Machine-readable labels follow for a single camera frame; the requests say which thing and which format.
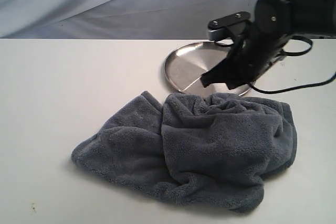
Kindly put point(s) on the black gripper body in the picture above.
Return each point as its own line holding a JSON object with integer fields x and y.
{"x": 251, "y": 53}

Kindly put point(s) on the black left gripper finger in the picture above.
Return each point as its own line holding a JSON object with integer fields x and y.
{"x": 215, "y": 75}

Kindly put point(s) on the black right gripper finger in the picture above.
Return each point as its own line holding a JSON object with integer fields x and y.
{"x": 234, "y": 82}

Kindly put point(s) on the grey fleece towel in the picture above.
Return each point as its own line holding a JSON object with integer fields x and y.
{"x": 214, "y": 151}

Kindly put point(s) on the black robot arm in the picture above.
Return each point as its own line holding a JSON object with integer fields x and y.
{"x": 300, "y": 18}

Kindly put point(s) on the round stainless steel plate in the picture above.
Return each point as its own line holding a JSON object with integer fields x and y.
{"x": 184, "y": 66}

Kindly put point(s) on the grey backdrop cloth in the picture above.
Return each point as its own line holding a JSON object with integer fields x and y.
{"x": 114, "y": 19}

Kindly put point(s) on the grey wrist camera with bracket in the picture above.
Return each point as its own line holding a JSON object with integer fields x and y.
{"x": 229, "y": 26}

